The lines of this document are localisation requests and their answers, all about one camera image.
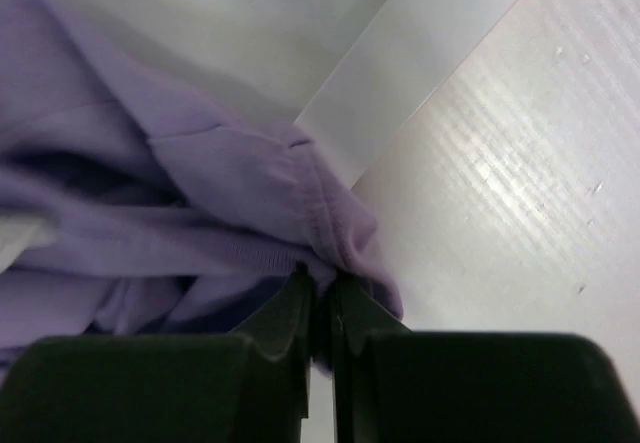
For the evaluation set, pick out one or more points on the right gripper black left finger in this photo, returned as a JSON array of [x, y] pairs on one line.
[[248, 385]]

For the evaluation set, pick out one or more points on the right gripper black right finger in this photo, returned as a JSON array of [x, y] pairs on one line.
[[393, 384]]

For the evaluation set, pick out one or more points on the purple t shirt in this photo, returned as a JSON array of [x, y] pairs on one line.
[[168, 214]]

